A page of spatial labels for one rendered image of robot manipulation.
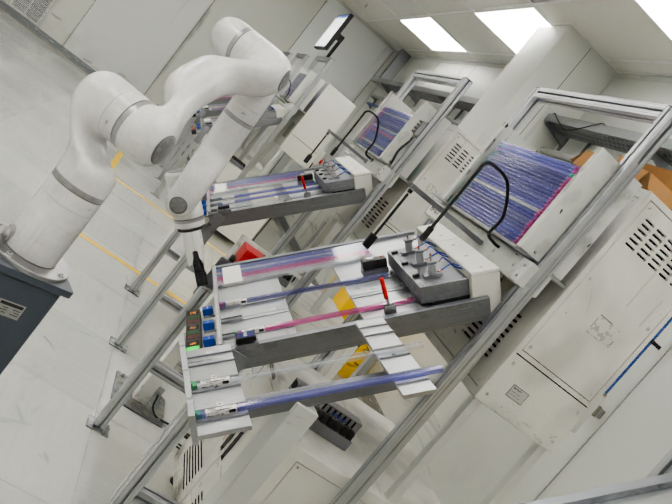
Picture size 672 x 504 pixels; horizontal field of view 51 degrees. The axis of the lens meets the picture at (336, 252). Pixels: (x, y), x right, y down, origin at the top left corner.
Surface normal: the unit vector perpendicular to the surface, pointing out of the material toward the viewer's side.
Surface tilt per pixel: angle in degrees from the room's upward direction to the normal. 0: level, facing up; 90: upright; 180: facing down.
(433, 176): 90
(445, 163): 90
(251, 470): 90
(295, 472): 90
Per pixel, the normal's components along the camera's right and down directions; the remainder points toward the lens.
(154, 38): 0.18, 0.27
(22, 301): 0.50, 0.50
